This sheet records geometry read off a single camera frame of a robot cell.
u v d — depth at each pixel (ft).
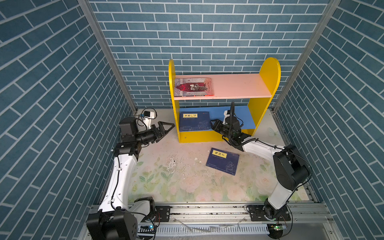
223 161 3.01
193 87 2.43
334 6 2.32
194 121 3.00
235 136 2.32
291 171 1.56
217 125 2.64
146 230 2.37
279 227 2.32
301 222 2.49
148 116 2.19
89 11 2.33
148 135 2.07
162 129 2.06
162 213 2.39
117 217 1.20
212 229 2.31
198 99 2.38
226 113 2.71
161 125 2.07
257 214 2.40
